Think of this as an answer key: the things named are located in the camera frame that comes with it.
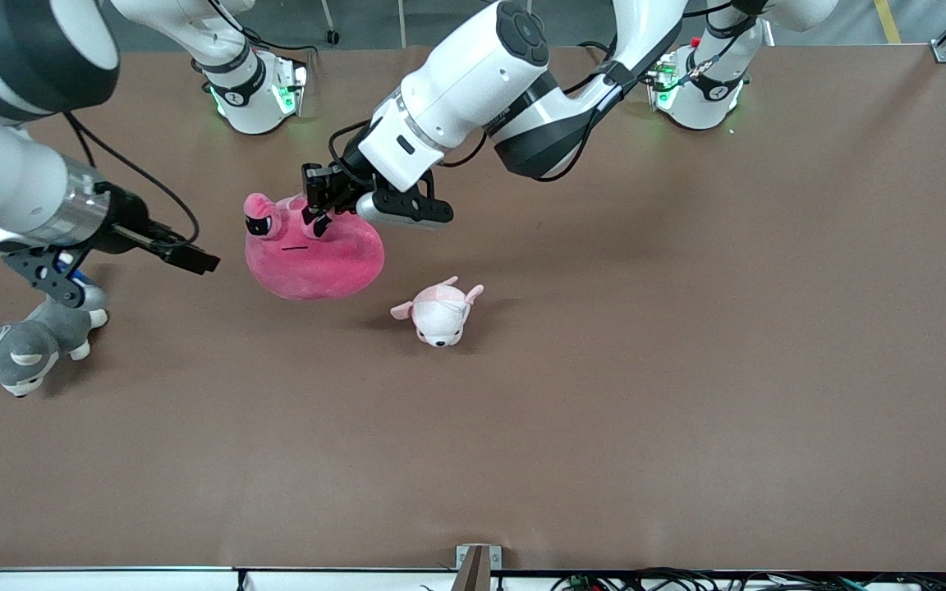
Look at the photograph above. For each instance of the chair leg with caster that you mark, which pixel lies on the chair leg with caster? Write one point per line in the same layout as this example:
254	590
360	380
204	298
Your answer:
330	29

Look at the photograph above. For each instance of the pale pink plush puppy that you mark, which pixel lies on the pale pink plush puppy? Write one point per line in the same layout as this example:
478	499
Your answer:
438	316

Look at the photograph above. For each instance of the metal table edge bracket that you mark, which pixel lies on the metal table edge bracket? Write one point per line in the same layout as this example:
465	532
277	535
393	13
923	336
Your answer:
478	566

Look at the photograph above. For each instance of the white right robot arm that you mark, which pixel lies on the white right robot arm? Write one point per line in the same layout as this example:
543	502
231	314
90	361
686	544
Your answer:
13	180

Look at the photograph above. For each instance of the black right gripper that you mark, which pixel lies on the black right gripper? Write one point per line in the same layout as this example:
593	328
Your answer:
124	222

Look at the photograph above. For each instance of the grey white husky plush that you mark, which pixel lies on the grey white husky plush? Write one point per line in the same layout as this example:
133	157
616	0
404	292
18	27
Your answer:
21	353

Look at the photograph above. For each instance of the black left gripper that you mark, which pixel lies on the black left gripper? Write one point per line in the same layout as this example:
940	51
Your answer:
347	177

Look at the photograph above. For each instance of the magenta round plush toy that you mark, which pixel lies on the magenta round plush toy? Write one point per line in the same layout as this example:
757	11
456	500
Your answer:
317	263

